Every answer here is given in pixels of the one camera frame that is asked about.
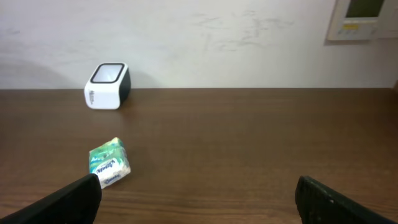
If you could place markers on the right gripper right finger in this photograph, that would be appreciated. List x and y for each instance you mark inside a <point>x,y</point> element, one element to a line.
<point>317,203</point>

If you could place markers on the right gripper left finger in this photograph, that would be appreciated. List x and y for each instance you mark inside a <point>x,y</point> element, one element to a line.
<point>77,202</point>

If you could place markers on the white barcode scanner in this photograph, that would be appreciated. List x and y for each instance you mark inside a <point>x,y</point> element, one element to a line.
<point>108,87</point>

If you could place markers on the beige wall control panel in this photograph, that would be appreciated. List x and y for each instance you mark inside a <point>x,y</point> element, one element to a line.
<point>353,20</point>

